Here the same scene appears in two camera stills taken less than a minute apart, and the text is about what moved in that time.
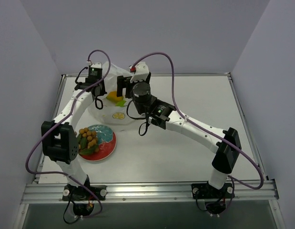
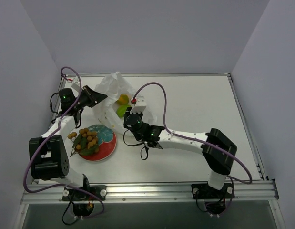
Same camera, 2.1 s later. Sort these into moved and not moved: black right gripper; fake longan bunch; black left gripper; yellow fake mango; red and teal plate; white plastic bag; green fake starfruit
Moved: black right gripper; yellow fake mango; white plastic bag; black left gripper; green fake starfruit
Not moved: red and teal plate; fake longan bunch
